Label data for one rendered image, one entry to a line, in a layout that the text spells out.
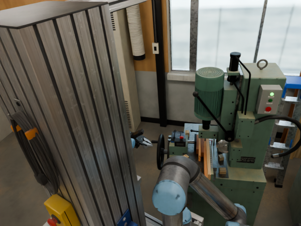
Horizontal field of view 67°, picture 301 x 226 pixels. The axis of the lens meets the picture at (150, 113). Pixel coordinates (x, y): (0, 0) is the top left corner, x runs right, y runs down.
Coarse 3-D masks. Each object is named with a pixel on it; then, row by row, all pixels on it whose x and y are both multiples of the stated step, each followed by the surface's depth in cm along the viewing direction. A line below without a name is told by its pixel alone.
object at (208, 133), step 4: (200, 128) 165; (212, 128) 164; (216, 128) 164; (200, 132) 163; (204, 132) 163; (208, 132) 162; (212, 132) 162; (216, 132) 161; (200, 136) 165; (204, 136) 165; (208, 136) 164; (212, 136) 164; (216, 136) 163
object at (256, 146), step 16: (240, 64) 143; (256, 64) 141; (272, 64) 139; (256, 80) 127; (272, 80) 126; (240, 96) 137; (256, 96) 133; (256, 112) 138; (256, 128) 145; (272, 128) 143; (256, 144) 152; (256, 160) 159
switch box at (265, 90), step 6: (264, 90) 123; (270, 90) 123; (276, 90) 122; (282, 90) 122; (258, 96) 130; (264, 96) 125; (276, 96) 124; (258, 102) 130; (264, 102) 127; (270, 102) 126; (276, 102) 126; (258, 108) 130; (264, 108) 129; (276, 108) 128
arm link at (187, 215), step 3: (186, 207) 118; (186, 210) 116; (183, 213) 114; (186, 213) 114; (189, 213) 114; (183, 216) 113; (186, 216) 113; (189, 216) 113; (183, 219) 111; (186, 219) 111; (189, 219) 112; (183, 222) 110; (186, 222) 111; (189, 222) 114; (183, 225) 111; (186, 225) 112; (189, 225) 114
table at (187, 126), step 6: (186, 126) 195; (192, 126) 195; (198, 126) 194; (192, 132) 188; (192, 138) 182; (192, 144) 176; (192, 150) 171; (192, 156) 166; (198, 162) 161; (210, 180) 148
